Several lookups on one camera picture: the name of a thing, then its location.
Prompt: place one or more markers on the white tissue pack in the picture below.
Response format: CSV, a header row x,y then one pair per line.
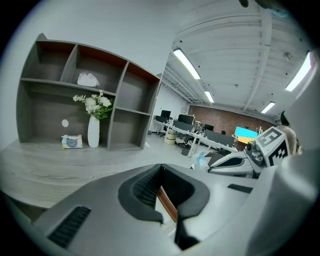
x,y
87,80

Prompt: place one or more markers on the white flower bouquet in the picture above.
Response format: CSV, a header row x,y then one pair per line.
x,y
96,105

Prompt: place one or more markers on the white paper sheet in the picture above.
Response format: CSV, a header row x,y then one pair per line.
x,y
200,159

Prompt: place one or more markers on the bright display screen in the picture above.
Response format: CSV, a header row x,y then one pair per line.
x,y
246,133

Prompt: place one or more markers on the long white office desk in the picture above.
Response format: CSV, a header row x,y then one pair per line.
x,y
200,138

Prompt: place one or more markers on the white round sticker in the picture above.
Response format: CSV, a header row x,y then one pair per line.
x,y
65,123

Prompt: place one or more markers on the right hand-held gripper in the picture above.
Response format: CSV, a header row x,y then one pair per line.
x,y
272,147

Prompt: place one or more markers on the white vase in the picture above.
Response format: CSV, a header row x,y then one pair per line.
x,y
93,133

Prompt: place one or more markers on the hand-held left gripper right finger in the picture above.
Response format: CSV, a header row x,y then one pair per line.
x,y
220,200

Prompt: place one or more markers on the grey wooden desk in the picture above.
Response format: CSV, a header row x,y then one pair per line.
x,y
75,172

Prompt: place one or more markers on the beige storage crate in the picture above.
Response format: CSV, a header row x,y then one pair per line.
x,y
170,140
172,133

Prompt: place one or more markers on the grey wooden shelf unit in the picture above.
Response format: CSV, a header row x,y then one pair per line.
x,y
130,120

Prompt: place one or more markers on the grey wooden drawer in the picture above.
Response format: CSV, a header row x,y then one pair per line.
x,y
168,203

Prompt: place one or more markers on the black bin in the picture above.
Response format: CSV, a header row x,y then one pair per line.
x,y
185,151

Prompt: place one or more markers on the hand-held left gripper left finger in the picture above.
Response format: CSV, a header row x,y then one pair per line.
x,y
105,220

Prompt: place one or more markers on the long ceiling light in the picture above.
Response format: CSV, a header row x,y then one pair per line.
x,y
298,71
268,107
209,96
187,63

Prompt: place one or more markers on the black monitor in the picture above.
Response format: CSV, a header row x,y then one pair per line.
x,y
185,119
165,113

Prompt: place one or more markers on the patterned tissue box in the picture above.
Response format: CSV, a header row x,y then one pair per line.
x,y
72,142

